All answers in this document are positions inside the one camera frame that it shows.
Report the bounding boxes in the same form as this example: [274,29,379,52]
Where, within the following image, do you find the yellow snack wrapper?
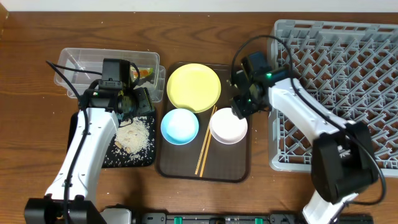
[131,65,154,80]

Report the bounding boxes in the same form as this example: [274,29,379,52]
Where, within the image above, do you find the pile of rice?
[102,116,155,162]

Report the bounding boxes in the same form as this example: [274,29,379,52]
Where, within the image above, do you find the white bowl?
[210,108,248,144]

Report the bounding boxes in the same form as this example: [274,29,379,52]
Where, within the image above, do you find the light blue bowl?
[160,108,199,146]

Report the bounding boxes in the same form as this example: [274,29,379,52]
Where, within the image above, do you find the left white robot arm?
[24,58,155,223]

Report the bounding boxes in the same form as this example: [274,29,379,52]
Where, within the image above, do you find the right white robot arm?
[231,52,386,223]

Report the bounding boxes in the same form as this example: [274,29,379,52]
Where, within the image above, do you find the black waste tray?
[67,107,157,169]

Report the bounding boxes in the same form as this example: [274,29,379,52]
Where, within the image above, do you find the grey dishwasher rack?
[267,20,397,177]

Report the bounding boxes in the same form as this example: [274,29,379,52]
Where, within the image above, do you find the clear plastic bin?
[58,48,165,103]

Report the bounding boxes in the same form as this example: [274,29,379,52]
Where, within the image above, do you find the wooden chopstick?
[195,105,216,175]
[200,126,212,177]

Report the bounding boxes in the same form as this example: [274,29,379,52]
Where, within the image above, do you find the yellow plate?
[167,63,221,113]

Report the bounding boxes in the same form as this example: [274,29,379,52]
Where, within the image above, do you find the dark brown serving tray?
[154,62,253,184]

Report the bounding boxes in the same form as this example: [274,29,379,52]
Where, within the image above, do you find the black rail at table edge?
[141,212,374,224]

